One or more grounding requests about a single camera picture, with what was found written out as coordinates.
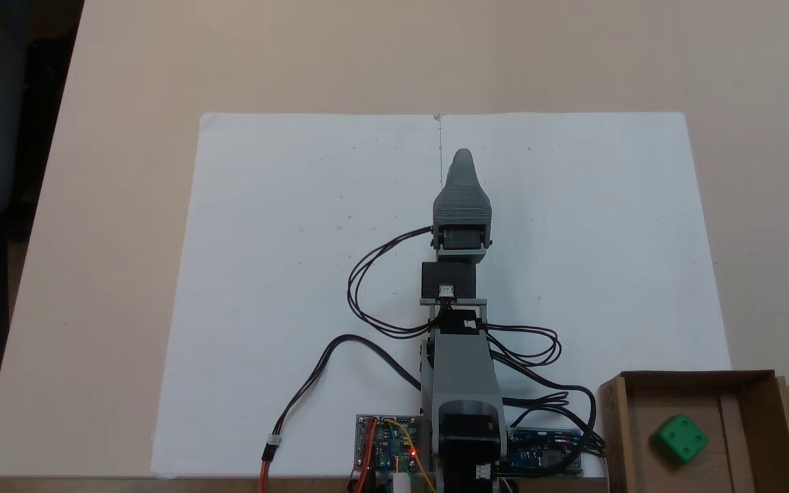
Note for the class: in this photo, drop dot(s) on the white plastic cap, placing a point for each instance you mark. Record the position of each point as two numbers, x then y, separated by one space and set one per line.
403 484

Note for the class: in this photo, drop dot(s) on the circuit board in grey frame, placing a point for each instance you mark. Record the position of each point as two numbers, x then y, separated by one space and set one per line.
381 445

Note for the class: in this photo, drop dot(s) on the green die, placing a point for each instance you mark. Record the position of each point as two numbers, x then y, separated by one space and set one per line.
679 439

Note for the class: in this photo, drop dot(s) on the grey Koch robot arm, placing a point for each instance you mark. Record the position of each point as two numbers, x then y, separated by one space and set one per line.
463 370

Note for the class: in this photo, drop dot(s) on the grey tapered fixed gripper finger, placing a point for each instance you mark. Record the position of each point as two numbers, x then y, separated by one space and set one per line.
464 171

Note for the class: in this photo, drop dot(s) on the brown cardboard box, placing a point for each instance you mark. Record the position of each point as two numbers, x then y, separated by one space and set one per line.
641 424

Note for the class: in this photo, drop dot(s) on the large white paper sheet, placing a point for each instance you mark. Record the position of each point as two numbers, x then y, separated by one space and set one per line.
298 239

